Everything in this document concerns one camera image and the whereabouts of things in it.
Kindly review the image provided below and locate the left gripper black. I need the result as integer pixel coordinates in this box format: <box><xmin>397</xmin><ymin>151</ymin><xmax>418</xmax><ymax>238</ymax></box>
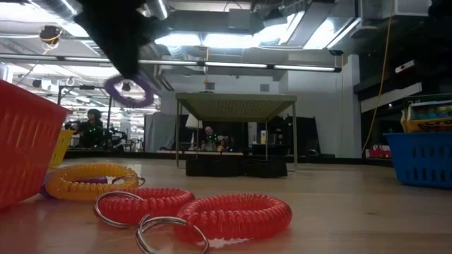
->
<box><xmin>73</xmin><ymin>0</ymin><xmax>169</xmax><ymax>80</ymax></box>

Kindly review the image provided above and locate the red plastic basket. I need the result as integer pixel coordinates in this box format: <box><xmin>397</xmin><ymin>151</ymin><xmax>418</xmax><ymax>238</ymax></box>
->
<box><xmin>0</xmin><ymin>79</ymin><xmax>73</xmax><ymax>211</ymax></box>

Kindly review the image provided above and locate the yellow coil wristband keyring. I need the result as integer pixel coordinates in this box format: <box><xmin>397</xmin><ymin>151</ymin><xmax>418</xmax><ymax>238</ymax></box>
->
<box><xmin>44</xmin><ymin>162</ymin><xmax>146</xmax><ymax>202</ymax></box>

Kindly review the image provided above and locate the red coil wristband keyring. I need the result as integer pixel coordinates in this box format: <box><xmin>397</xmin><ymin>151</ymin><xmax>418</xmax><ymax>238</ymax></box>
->
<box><xmin>135</xmin><ymin>193</ymin><xmax>294</xmax><ymax>254</ymax></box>
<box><xmin>93</xmin><ymin>187</ymin><xmax>196</xmax><ymax>229</ymax></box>

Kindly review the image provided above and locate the blue plastic basket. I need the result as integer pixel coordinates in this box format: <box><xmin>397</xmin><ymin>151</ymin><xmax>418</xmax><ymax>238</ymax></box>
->
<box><xmin>383</xmin><ymin>131</ymin><xmax>452</xmax><ymax>191</ymax></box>

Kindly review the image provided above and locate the grey covered cabinet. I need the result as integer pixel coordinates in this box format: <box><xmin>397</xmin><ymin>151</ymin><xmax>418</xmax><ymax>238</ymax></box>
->
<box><xmin>143</xmin><ymin>111</ymin><xmax>177</xmax><ymax>153</ymax></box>

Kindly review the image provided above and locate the person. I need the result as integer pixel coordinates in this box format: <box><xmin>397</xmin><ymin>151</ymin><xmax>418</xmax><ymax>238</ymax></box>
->
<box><xmin>200</xmin><ymin>126</ymin><xmax>234</xmax><ymax>152</ymax></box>
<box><xmin>72</xmin><ymin>108</ymin><xmax>107</xmax><ymax>148</ymax></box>

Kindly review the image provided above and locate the black round ceiling device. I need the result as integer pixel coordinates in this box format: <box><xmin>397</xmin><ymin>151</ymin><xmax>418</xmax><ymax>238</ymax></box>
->
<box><xmin>38</xmin><ymin>25</ymin><xmax>64</xmax><ymax>50</ymax></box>

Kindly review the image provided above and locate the white lamp shade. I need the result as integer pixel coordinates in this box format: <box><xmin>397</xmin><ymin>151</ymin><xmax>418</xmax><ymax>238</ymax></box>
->
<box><xmin>185</xmin><ymin>113</ymin><xmax>204</xmax><ymax>130</ymax></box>

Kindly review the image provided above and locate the long ceiling light bar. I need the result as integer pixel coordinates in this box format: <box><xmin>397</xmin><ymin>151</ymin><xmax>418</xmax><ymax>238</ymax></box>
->
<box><xmin>0</xmin><ymin>52</ymin><xmax>343</xmax><ymax>73</ymax></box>

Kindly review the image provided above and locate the yellow plastic basket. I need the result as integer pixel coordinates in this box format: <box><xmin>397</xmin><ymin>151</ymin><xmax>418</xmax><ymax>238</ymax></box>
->
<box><xmin>49</xmin><ymin>129</ymin><xmax>74</xmax><ymax>168</ymax></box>

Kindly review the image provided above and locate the green perforated metal shelf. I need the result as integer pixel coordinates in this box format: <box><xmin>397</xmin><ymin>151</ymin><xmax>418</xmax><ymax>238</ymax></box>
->
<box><xmin>175</xmin><ymin>92</ymin><xmax>298</xmax><ymax>169</ymax></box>

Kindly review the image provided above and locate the red white box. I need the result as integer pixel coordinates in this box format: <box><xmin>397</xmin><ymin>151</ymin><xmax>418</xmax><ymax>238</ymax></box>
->
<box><xmin>365</xmin><ymin>143</ymin><xmax>393</xmax><ymax>159</ymax></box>

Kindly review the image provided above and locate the white ceiling unit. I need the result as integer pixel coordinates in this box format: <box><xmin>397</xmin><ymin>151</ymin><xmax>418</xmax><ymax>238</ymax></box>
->
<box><xmin>359</xmin><ymin>0</ymin><xmax>432</xmax><ymax>18</ymax></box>

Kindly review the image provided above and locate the black metal frame rig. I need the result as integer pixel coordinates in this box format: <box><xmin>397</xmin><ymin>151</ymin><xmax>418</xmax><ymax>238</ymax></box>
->
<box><xmin>58</xmin><ymin>84</ymin><xmax>114</xmax><ymax>149</ymax></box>

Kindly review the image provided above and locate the yellow hanging cable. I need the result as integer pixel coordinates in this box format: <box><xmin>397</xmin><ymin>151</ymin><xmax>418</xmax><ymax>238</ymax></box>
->
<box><xmin>360</xmin><ymin>16</ymin><xmax>393</xmax><ymax>155</ymax></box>

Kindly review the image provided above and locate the white wall bracket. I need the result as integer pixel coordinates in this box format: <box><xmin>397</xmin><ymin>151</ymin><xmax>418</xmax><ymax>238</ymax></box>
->
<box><xmin>394</xmin><ymin>59</ymin><xmax>417</xmax><ymax>74</ymax></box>

